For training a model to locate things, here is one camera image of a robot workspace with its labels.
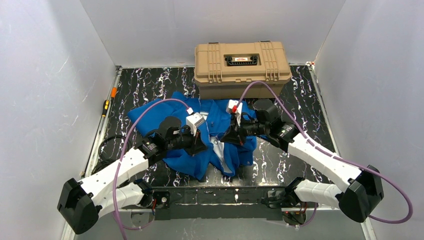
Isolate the blue zip jacket white lining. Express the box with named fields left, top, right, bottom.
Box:
left=127, top=91, right=257, bottom=180

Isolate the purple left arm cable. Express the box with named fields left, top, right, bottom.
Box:
left=111, top=98, right=195, bottom=240

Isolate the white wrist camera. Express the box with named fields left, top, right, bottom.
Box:
left=226, top=99, right=243, bottom=126
left=186, top=112, right=205, bottom=136

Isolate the orange handled screwdriver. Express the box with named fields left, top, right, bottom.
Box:
left=110, top=87, right=117, bottom=99

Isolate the yellow black handled screwdriver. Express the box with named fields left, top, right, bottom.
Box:
left=101, top=100, right=110, bottom=118

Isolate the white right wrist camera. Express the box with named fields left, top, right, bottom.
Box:
left=226, top=99, right=243, bottom=126

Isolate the black cable bundle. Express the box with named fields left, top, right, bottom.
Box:
left=91, top=135, right=133, bottom=175

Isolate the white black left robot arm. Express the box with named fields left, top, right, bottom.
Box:
left=57, top=112, right=207, bottom=235

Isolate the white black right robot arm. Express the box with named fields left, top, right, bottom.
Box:
left=221, top=99, right=384, bottom=223

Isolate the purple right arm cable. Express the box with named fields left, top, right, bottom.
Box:
left=236, top=80, right=414, bottom=225

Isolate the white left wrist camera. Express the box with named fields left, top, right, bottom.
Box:
left=186, top=112, right=205, bottom=136

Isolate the tan plastic toolbox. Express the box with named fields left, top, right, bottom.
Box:
left=194, top=41, right=292, bottom=100

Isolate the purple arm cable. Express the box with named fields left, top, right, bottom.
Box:
left=236, top=80, right=414, bottom=225
left=111, top=98, right=195, bottom=240

